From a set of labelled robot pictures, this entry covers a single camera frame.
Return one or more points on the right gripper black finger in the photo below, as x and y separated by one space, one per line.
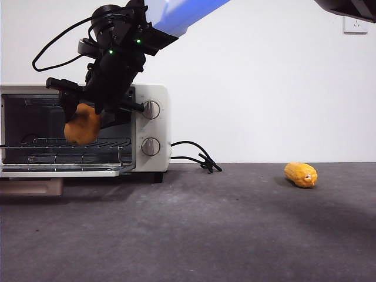
69 105
116 119

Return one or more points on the brown potato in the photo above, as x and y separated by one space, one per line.
83 129

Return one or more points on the right robot arm blue black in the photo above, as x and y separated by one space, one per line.
188 14

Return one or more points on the cream oven knob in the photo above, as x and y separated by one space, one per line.
150 146
152 110

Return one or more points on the cream white toaster oven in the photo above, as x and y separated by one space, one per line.
155 129

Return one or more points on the yellow corn cob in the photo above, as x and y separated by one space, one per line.
298 174

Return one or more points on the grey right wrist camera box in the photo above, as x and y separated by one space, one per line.
84 47

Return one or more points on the white wall socket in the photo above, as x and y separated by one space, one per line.
355 28

